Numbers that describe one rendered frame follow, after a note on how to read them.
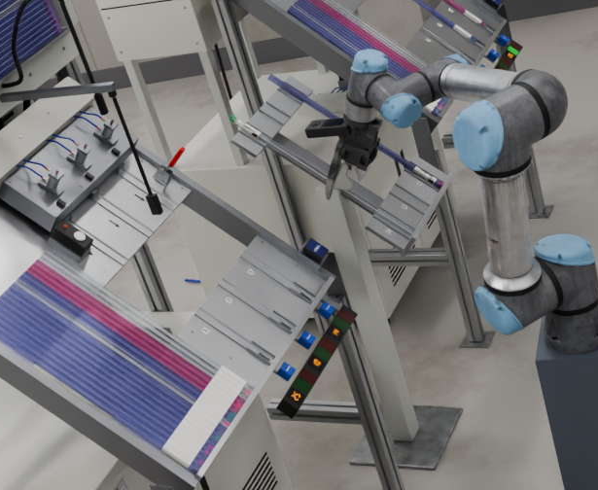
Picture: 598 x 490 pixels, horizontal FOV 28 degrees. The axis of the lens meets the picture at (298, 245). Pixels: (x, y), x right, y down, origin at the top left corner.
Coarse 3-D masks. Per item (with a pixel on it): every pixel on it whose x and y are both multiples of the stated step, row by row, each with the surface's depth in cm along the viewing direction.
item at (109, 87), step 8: (48, 88) 246; (56, 88) 245; (64, 88) 243; (72, 88) 242; (80, 88) 241; (88, 88) 240; (96, 88) 239; (104, 88) 239; (112, 88) 238; (0, 96) 251; (8, 96) 250; (16, 96) 249; (24, 96) 248; (32, 96) 247; (40, 96) 247; (48, 96) 246; (56, 96) 245
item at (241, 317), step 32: (256, 256) 272; (288, 256) 277; (224, 288) 262; (256, 288) 266; (288, 288) 270; (320, 288) 274; (192, 320) 252; (224, 320) 256; (256, 320) 260; (288, 320) 262; (224, 352) 250; (256, 352) 254; (256, 384) 248
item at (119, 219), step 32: (128, 160) 276; (128, 192) 269; (160, 192) 273; (0, 224) 248; (96, 224) 259; (128, 224) 263; (160, 224) 267; (0, 256) 243; (32, 256) 246; (64, 256) 250; (96, 256) 253; (128, 256) 257; (0, 288) 238
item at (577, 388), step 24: (552, 360) 257; (576, 360) 255; (552, 384) 260; (576, 384) 258; (552, 408) 263; (576, 408) 262; (552, 432) 267; (576, 432) 265; (576, 456) 269; (576, 480) 272
